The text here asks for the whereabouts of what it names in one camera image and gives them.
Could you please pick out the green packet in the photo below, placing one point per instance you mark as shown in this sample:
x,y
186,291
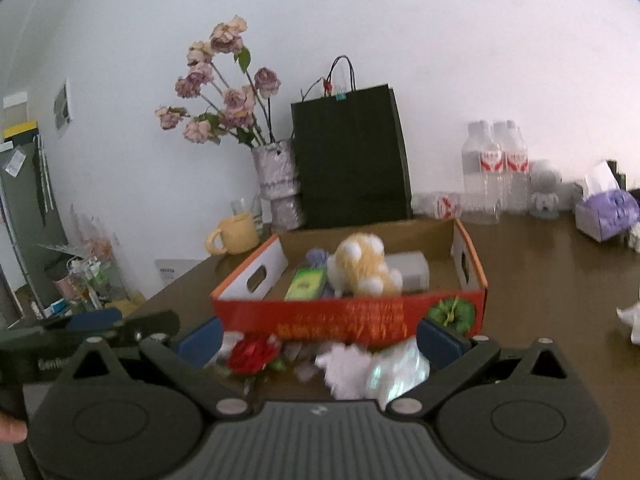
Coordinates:
x,y
305,285

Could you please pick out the grey rectangular pack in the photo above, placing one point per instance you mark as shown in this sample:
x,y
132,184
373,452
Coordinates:
x,y
410,270

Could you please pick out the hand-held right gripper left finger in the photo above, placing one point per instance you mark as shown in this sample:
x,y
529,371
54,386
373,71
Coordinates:
x,y
200,342

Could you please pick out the clear drinking glass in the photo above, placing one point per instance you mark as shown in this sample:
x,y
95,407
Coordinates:
x,y
245,206

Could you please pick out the dried pink rose bouquet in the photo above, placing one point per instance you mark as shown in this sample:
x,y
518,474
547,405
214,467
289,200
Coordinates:
x,y
230,105

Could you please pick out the cream plush toy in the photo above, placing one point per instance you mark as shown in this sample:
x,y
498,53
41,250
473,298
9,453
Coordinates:
x,y
360,260

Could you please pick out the clear iridescent plastic bag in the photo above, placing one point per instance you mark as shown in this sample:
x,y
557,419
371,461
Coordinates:
x,y
395,375

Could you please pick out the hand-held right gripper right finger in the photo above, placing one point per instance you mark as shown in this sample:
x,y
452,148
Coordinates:
x,y
440,342

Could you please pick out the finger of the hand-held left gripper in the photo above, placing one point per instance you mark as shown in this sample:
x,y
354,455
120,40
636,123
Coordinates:
x,y
95,319
150,325

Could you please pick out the white crumpled paper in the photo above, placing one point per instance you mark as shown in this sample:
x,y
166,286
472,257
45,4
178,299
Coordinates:
x,y
632,317

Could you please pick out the white tissue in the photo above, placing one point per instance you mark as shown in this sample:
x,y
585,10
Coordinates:
x,y
345,370

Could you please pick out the yellow black box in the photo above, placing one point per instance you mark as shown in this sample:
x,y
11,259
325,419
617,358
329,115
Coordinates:
x,y
20,127

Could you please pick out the person's left hand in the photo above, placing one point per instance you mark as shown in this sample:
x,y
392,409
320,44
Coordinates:
x,y
10,429

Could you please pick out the clear water bottle red label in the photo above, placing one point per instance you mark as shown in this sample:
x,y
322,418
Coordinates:
x,y
517,175
480,175
440,205

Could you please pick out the grey plush figure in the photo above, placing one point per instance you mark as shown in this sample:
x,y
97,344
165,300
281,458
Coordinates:
x,y
547,190

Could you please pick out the white paper sheet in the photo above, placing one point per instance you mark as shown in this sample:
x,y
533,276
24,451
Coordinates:
x,y
175,272

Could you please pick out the teal binder clip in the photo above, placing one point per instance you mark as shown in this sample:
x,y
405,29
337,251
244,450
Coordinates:
x,y
340,95

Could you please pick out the yellow mug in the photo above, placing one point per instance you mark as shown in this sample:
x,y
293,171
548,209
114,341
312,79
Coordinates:
x,y
240,232

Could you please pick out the orange cardboard box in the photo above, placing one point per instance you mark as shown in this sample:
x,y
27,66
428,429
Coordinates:
x,y
350,320

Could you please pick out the black paper bag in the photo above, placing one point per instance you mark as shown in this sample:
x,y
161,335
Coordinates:
x,y
350,160

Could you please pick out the grey refrigerator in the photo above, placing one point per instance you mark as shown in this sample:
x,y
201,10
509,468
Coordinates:
x,y
25,220

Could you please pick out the red fabric flower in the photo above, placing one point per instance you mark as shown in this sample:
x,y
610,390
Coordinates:
x,y
252,355

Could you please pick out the silver wrapped vase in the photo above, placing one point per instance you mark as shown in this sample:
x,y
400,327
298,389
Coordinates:
x,y
277,180

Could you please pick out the purple tissue box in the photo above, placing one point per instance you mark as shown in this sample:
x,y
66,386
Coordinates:
x,y
607,210

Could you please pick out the purple fluffy ball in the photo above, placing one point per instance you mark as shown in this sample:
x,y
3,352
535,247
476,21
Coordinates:
x,y
317,257

